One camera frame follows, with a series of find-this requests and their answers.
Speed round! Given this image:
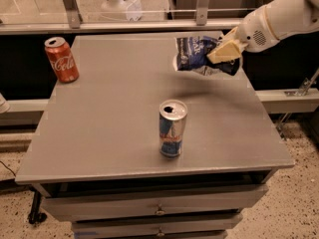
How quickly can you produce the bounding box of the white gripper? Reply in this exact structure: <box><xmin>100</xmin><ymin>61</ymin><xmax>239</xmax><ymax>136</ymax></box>
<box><xmin>206</xmin><ymin>7</ymin><xmax>279</xmax><ymax>64</ymax></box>

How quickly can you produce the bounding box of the blue chip bag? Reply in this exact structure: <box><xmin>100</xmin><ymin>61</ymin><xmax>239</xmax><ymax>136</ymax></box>
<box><xmin>172</xmin><ymin>36</ymin><xmax>240</xmax><ymax>76</ymax></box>

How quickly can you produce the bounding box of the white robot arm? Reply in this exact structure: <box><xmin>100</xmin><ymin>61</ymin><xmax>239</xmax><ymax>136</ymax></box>
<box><xmin>207</xmin><ymin>0</ymin><xmax>319</xmax><ymax>64</ymax></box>

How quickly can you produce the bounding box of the red bull can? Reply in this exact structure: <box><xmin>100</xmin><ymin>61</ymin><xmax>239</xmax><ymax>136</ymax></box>
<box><xmin>159</xmin><ymin>100</ymin><xmax>188</xmax><ymax>158</ymax></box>

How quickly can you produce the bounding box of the red coca-cola can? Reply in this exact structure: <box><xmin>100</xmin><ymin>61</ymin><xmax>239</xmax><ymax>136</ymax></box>
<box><xmin>45</xmin><ymin>37</ymin><xmax>79</xmax><ymax>84</ymax></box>

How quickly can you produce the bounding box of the grey drawer cabinet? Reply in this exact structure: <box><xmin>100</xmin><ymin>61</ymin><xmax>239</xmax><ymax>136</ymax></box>
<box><xmin>16</xmin><ymin>34</ymin><xmax>293</xmax><ymax>239</ymax></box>

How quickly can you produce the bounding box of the grey drawer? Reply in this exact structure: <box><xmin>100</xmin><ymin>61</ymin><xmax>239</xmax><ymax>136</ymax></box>
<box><xmin>42</xmin><ymin>184</ymin><xmax>268</xmax><ymax>222</ymax></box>
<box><xmin>72</xmin><ymin>213</ymin><xmax>242</xmax><ymax>239</ymax></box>

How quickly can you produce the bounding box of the top grey drawer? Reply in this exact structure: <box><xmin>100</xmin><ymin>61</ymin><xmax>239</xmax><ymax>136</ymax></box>
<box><xmin>42</xmin><ymin>184</ymin><xmax>268</xmax><ymax>222</ymax></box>

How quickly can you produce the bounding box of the black caster leg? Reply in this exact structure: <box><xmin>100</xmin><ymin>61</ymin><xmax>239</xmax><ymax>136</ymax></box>
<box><xmin>28</xmin><ymin>190</ymin><xmax>47</xmax><ymax>225</ymax></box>

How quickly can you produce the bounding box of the right metal bracket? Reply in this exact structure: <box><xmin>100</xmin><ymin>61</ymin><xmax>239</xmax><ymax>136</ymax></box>
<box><xmin>195</xmin><ymin>0</ymin><xmax>210</xmax><ymax>26</ymax></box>

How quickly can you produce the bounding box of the small metal angle bracket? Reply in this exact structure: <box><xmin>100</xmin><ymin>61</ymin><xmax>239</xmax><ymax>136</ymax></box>
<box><xmin>285</xmin><ymin>68</ymin><xmax>319</xmax><ymax>97</ymax></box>

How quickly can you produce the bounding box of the white pedestal base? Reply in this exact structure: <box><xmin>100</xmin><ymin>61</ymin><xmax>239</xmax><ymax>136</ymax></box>
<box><xmin>100</xmin><ymin>0</ymin><xmax>143</xmax><ymax>22</ymax></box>

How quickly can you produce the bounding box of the left metal bracket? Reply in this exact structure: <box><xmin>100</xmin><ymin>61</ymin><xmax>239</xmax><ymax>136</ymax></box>
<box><xmin>62</xmin><ymin>0</ymin><xmax>82</xmax><ymax>29</ymax></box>

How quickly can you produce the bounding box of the metal railing frame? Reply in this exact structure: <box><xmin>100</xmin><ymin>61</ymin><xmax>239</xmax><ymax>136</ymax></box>
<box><xmin>0</xmin><ymin>18</ymin><xmax>241</xmax><ymax>35</ymax></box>

